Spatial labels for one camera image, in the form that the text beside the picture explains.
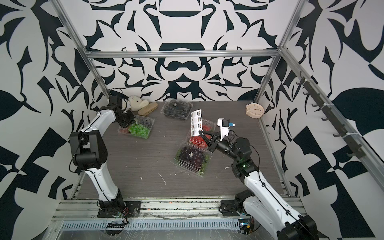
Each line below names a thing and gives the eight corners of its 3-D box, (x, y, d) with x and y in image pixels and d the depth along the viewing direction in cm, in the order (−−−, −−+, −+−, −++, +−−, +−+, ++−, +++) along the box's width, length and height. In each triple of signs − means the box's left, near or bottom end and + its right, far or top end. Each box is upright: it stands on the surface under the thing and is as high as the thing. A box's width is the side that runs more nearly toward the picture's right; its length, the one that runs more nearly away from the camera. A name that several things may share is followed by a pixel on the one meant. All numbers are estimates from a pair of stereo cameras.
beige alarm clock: (247, 118, 112) (248, 116, 110) (243, 105, 120) (244, 103, 118) (265, 118, 112) (266, 116, 110) (260, 105, 120) (261, 103, 118)
